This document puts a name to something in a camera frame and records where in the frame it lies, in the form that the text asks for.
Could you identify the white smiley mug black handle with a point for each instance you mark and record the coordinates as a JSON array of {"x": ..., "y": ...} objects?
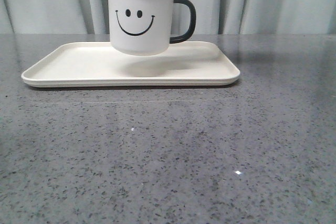
[{"x": 143, "y": 27}]

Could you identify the cream rectangular plastic tray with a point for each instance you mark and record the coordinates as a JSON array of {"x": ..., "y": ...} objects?
[{"x": 98, "y": 64}]

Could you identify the pale grey curtain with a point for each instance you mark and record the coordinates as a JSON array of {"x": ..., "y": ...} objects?
[{"x": 213, "y": 16}]

